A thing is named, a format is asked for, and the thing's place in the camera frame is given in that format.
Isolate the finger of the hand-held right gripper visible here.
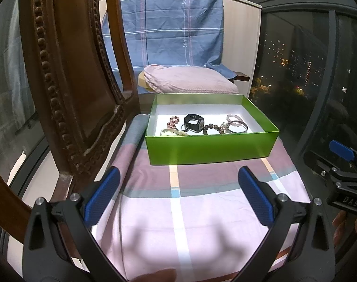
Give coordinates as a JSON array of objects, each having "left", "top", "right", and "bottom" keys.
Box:
[{"left": 303, "top": 140, "right": 357, "bottom": 184}]

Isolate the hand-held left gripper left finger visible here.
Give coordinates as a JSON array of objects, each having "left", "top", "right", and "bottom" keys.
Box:
[{"left": 23, "top": 166, "right": 121, "bottom": 282}]

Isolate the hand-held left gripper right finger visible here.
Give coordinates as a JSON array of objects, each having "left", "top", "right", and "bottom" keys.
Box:
[{"left": 233, "top": 166, "right": 336, "bottom": 282}]

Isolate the green cardboard box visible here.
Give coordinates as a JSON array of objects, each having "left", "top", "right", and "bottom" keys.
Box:
[{"left": 145, "top": 93, "right": 280, "bottom": 165}]

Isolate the silver bangle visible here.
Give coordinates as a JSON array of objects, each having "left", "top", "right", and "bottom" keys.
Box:
[{"left": 227, "top": 120, "right": 249, "bottom": 134}]

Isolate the brown bead bracelet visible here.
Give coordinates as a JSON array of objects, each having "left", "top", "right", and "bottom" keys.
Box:
[{"left": 202, "top": 123, "right": 226, "bottom": 136}]

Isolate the pink bead bracelet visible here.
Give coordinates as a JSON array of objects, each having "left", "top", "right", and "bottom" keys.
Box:
[{"left": 225, "top": 113, "right": 243, "bottom": 128}]

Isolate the black wrist watch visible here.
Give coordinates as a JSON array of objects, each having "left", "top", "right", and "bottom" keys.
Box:
[{"left": 181, "top": 113, "right": 205, "bottom": 134}]

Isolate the person's right hand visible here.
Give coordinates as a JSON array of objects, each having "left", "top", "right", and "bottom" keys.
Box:
[{"left": 332, "top": 210, "right": 350, "bottom": 246}]

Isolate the person's left hand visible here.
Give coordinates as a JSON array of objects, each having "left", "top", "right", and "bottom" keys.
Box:
[{"left": 128, "top": 268, "right": 177, "bottom": 282}]

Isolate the pink plaid cloth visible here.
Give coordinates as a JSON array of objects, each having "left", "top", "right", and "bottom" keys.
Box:
[{"left": 90, "top": 113, "right": 311, "bottom": 282}]

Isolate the glass window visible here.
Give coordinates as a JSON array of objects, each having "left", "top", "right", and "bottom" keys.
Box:
[{"left": 249, "top": 0, "right": 357, "bottom": 183}]

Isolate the carved wooden chair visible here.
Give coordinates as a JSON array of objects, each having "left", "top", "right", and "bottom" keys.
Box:
[{"left": 0, "top": 0, "right": 141, "bottom": 244}]

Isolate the dark wooden armchair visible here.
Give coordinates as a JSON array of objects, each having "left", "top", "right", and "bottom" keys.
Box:
[{"left": 230, "top": 71, "right": 251, "bottom": 94}]

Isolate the pink cushion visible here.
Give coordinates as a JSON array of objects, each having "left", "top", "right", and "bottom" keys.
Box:
[{"left": 138, "top": 64, "right": 239, "bottom": 95}]

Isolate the blue plaid cloth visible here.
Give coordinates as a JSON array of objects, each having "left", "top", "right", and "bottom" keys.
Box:
[{"left": 102, "top": 0, "right": 234, "bottom": 80}]

